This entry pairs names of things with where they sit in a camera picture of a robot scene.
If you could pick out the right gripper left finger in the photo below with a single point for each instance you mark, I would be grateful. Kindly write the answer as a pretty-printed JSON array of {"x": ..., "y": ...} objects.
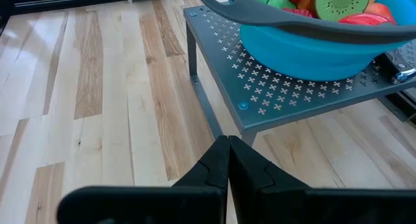
[{"x": 162, "y": 204}]

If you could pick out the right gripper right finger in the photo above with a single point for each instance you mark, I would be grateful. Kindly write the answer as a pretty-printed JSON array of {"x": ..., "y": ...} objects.
[{"x": 292, "y": 204}]

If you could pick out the blue collapsible bowl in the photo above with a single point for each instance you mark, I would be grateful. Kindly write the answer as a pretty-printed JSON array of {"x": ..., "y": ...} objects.
[{"x": 308, "y": 58}]

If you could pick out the toy apple half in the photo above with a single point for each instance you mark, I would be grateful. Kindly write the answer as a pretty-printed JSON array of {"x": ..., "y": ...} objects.
[{"x": 364, "y": 20}]

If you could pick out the brown toy kiwi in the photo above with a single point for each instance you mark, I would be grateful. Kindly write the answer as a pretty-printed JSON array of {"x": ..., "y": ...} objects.
[{"x": 341, "y": 3}]

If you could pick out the grey perforated metal stand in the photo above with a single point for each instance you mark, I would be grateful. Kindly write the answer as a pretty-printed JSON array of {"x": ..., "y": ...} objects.
[{"x": 260, "y": 97}]

